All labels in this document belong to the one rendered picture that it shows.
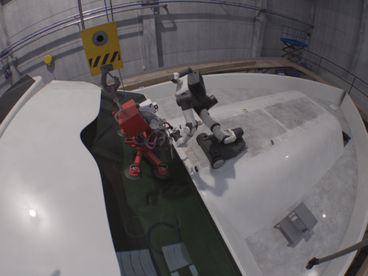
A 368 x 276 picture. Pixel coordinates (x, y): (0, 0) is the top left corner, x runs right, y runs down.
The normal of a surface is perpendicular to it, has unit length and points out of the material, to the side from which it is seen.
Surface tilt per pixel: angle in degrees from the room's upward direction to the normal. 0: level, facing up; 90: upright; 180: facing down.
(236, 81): 90
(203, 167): 0
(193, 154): 0
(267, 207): 50
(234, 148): 0
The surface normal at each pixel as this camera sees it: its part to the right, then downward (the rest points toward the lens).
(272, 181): 0.22, -0.19
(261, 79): 0.00, 0.68
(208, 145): -0.03, -0.73
